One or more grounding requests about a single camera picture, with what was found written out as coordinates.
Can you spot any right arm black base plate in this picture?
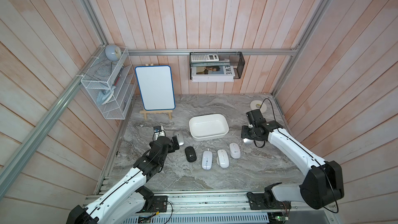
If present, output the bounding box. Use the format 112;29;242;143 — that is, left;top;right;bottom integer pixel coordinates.
246;192;291;210

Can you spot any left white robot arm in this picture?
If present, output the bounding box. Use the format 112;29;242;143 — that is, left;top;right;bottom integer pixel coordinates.
66;136;179;224

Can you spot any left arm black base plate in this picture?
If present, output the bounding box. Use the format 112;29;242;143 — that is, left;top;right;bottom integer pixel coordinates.
139;196;168;213

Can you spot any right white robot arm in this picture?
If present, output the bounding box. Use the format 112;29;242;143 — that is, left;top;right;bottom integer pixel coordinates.
241;121;345;209

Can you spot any white mouse with logo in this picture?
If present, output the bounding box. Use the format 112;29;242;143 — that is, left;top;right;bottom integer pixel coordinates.
229;143;241;159

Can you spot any light blue item in shelf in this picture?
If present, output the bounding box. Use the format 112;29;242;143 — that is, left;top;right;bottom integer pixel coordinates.
96;86;116;106

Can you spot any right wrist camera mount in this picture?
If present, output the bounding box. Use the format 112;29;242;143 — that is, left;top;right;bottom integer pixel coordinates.
246;109;266;128

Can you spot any silver mouse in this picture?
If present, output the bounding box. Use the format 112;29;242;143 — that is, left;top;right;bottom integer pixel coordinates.
243;138;254;145
174;131;184;146

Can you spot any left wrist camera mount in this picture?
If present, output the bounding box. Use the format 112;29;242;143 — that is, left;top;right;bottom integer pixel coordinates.
152;125;166;141

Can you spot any white calculator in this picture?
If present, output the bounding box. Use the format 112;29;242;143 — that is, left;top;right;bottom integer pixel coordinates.
190;54;219;63

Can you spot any pale blue globe lamp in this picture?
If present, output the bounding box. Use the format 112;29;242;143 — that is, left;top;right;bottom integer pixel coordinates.
105;45;122;62

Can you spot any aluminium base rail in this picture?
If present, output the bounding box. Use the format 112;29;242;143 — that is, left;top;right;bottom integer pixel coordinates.
79;189;338;224

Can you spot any blue framed whiteboard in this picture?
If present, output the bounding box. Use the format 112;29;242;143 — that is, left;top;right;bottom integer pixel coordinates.
135;65;176;111

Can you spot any white wire mesh shelf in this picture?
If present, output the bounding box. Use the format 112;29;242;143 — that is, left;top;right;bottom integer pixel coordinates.
81;46;136;120

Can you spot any white plastic storage box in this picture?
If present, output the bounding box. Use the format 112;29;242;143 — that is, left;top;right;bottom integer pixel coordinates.
189;114;229;141

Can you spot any small wooden easel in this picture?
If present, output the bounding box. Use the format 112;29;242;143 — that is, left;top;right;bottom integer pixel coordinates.
140;110;173;120

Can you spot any magazine with portrait cover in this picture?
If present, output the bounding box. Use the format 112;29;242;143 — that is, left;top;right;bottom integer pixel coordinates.
191;65;235;83

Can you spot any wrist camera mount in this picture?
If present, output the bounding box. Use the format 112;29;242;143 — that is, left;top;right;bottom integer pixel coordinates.
152;125;166;141
246;109;266;128

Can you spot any black wire wall basket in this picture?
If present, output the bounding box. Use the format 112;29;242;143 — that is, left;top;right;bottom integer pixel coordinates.
189;51;245;80

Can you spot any white tape roll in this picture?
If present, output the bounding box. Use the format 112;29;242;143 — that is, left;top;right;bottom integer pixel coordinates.
250;100;267;114

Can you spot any white glossy mouse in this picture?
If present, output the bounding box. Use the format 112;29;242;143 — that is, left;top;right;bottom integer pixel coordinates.
217;149;230;169

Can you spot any black camera cable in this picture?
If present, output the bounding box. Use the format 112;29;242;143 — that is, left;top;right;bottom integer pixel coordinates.
253;97;277;148

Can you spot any black computer mouse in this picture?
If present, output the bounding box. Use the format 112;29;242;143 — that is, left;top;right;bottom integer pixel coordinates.
184;146;197;163

